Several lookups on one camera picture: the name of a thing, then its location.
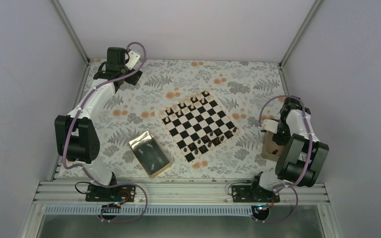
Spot gold tin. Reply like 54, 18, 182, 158
261, 131, 284, 162
128, 131, 171, 179

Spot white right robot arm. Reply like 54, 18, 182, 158
249, 96, 329, 202

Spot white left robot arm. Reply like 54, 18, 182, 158
55, 47, 147, 201

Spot black and white chessboard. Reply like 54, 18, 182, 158
155, 90, 245, 166

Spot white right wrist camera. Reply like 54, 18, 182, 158
261, 119, 279, 134

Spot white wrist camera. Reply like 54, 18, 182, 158
261, 119, 279, 134
125, 50, 141, 70

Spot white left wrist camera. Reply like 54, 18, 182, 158
125, 50, 141, 70

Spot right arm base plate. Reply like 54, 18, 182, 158
230, 184, 280, 203

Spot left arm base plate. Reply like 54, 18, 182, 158
85, 185, 136, 203

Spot aluminium rail frame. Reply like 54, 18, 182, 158
21, 178, 340, 238

